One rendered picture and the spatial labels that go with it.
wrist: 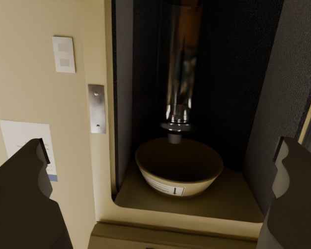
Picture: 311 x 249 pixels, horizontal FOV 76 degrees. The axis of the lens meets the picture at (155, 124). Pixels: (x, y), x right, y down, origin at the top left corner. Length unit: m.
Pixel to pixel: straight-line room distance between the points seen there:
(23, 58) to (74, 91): 0.21
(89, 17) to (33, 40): 0.57
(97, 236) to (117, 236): 0.03
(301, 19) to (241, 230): 0.33
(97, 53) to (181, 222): 0.29
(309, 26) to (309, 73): 0.06
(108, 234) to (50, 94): 0.59
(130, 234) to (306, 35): 0.39
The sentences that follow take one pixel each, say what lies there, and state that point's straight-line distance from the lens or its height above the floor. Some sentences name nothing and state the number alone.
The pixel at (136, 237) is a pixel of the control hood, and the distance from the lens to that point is 0.38.
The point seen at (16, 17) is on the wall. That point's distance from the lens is 0.87.
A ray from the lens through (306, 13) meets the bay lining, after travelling 0.36.
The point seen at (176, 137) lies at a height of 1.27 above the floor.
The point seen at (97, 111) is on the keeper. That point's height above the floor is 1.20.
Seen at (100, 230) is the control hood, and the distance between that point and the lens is 0.40.
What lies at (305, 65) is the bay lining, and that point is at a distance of 0.33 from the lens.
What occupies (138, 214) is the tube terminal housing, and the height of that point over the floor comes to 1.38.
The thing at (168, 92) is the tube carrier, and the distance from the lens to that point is 0.32.
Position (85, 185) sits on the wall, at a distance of 0.97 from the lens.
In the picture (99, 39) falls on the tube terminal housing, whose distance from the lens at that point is 0.27.
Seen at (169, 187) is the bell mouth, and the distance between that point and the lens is 0.36.
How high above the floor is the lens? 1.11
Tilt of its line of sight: 22 degrees up
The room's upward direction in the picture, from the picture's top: 177 degrees counter-clockwise
